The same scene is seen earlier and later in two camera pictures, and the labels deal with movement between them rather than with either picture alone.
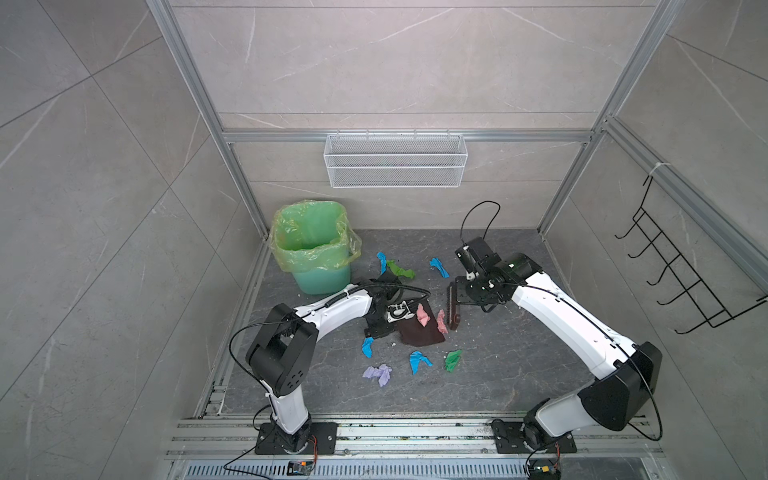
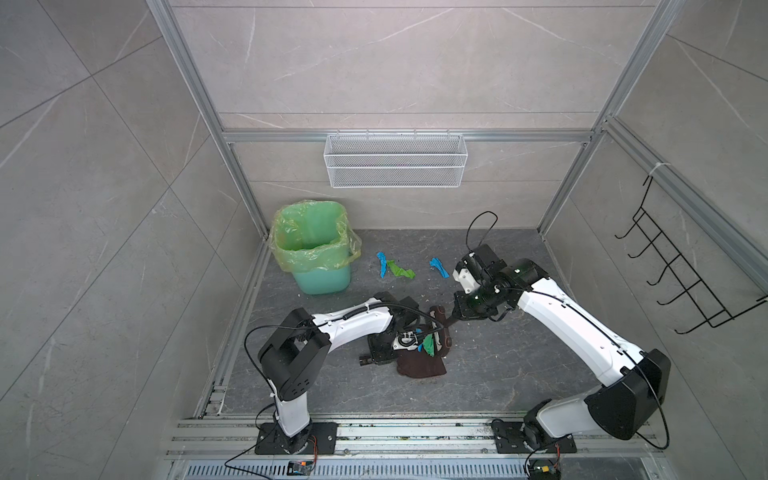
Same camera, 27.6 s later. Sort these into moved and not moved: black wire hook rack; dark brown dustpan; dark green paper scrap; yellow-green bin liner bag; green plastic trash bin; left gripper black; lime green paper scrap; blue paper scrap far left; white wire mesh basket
Moved: dark green paper scrap; dark brown dustpan; left gripper black
Not moved: black wire hook rack; lime green paper scrap; green plastic trash bin; yellow-green bin liner bag; white wire mesh basket; blue paper scrap far left
